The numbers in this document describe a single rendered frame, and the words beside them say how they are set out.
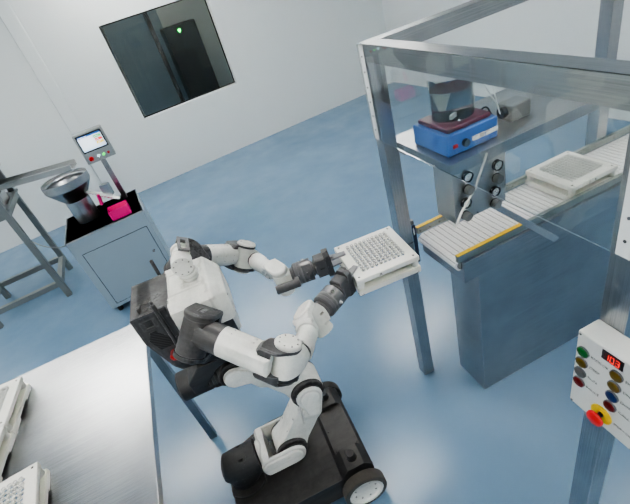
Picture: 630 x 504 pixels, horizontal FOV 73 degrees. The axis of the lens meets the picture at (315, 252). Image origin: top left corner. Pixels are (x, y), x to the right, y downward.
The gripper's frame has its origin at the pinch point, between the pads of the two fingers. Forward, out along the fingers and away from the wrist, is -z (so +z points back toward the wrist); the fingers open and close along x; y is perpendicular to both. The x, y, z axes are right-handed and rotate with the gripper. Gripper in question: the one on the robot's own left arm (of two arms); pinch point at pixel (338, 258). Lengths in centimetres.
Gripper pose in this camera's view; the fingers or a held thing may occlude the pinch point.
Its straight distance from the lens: 163.9
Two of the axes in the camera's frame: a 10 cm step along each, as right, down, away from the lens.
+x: 2.9, 7.7, 5.6
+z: -9.4, 3.5, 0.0
